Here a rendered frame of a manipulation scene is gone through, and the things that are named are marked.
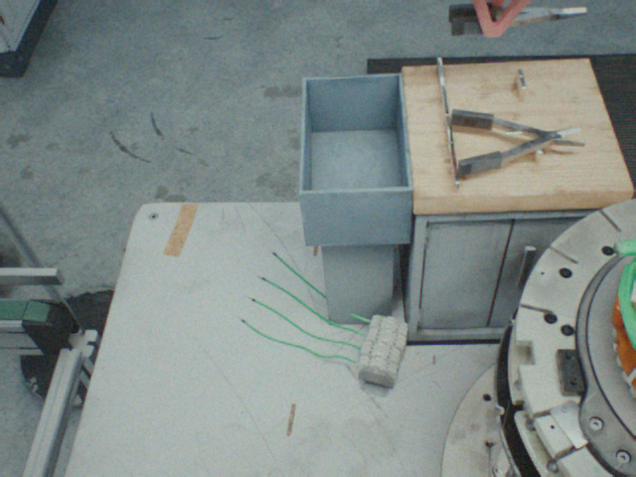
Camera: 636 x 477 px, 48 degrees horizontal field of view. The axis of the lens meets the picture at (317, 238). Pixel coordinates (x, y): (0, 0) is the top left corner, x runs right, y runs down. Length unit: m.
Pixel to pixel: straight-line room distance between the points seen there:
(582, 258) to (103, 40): 2.39
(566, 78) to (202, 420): 0.56
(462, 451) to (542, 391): 0.30
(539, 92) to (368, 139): 0.19
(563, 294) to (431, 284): 0.25
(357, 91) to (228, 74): 1.74
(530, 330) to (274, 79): 1.99
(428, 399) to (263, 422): 0.20
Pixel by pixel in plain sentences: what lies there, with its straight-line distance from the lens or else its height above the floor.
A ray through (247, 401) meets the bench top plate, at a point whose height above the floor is 0.78.
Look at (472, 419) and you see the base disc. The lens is 0.84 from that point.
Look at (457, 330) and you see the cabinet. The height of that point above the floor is 0.81.
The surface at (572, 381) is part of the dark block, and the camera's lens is 0.53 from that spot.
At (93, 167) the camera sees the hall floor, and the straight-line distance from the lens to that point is 2.33.
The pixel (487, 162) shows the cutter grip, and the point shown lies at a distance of 0.67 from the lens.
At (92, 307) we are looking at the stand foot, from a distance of 1.97.
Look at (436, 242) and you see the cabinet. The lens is 0.74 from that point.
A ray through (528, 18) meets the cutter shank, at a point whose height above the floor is 1.16.
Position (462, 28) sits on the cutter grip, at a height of 1.16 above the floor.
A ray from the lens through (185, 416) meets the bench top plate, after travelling 0.89.
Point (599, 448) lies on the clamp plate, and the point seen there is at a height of 1.10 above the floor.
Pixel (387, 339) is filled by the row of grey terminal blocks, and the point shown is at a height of 0.82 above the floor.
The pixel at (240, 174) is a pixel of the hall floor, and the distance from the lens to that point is 2.17.
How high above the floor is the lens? 1.57
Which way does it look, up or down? 52 degrees down
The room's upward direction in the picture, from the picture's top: 6 degrees counter-clockwise
